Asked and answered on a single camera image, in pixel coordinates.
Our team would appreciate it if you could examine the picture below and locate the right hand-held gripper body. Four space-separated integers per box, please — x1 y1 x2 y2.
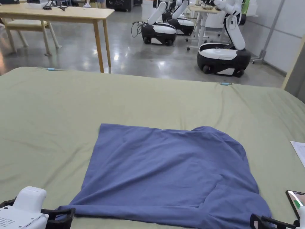
296 205 305 229

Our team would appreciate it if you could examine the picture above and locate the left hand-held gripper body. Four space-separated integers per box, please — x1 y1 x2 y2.
0 186 49 229

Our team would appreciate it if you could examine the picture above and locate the blue shirt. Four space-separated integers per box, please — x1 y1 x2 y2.
57 123 273 229

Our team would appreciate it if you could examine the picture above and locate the black smartphone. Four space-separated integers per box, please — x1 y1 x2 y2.
286 190 305 218

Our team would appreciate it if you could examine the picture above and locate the white paper sheet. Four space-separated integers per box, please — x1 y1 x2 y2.
290 140 305 167

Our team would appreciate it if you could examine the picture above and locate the bed with pale green sheet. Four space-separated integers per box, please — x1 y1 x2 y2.
0 66 305 229

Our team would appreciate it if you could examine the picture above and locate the white and black wheeled robot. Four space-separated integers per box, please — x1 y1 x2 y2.
162 0 195 36
141 1 177 47
197 0 252 78

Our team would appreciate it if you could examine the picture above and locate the wooden chair with cushion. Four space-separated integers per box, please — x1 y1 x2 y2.
4 18 59 56

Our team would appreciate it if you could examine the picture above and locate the long wooden table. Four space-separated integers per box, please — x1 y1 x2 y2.
0 0 116 73

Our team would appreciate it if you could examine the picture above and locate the white-legged desk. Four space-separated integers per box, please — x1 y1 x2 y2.
186 4 225 51

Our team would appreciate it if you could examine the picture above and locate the black wheeled case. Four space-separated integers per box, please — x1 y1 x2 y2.
106 0 132 13

